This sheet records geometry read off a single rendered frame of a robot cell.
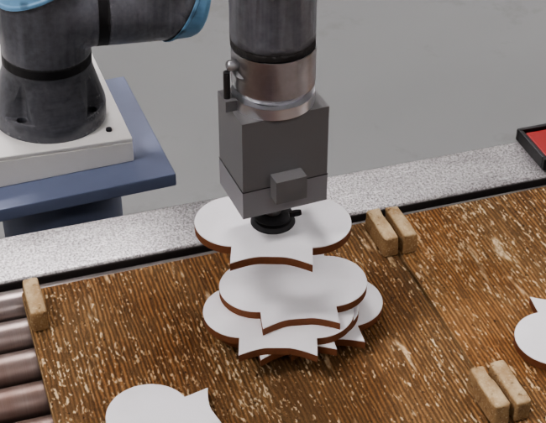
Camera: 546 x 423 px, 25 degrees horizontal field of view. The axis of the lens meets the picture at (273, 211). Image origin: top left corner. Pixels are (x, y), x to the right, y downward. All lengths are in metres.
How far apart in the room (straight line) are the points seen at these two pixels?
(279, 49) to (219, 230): 0.22
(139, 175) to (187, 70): 1.98
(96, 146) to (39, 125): 0.08
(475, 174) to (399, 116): 1.83
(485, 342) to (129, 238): 0.43
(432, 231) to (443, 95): 2.08
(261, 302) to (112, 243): 0.26
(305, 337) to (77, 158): 0.53
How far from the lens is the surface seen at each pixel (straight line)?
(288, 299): 1.23
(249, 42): 1.04
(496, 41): 3.78
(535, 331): 1.28
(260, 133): 1.08
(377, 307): 1.27
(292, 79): 1.05
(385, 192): 1.50
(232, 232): 1.16
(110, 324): 1.29
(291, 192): 1.11
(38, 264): 1.41
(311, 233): 1.16
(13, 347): 1.32
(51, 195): 1.59
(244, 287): 1.24
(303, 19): 1.03
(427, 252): 1.38
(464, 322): 1.29
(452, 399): 1.21
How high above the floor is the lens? 1.79
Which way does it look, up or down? 37 degrees down
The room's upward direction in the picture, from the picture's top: straight up
